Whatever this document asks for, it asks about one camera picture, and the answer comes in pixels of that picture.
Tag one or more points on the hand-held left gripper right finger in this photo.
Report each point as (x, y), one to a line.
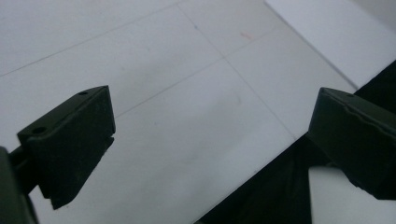
(358, 140)

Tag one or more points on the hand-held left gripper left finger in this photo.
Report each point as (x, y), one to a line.
(71, 137)

